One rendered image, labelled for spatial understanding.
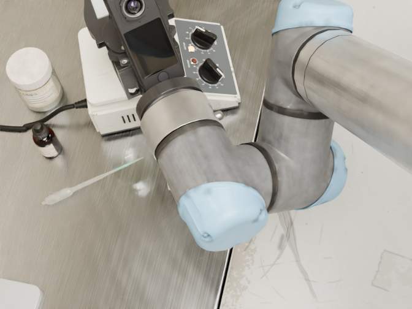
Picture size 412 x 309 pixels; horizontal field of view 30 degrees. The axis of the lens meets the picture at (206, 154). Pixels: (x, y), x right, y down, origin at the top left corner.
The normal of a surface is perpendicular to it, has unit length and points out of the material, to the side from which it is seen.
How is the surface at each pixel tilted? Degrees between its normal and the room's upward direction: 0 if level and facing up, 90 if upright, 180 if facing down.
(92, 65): 0
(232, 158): 35
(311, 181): 57
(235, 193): 21
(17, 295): 0
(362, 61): 42
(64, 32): 0
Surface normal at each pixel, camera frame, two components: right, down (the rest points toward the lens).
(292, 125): -0.26, 0.28
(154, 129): -0.69, -0.04
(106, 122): 0.19, 0.88
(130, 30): 0.32, 0.44
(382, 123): -0.96, 0.07
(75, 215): -0.08, -0.43
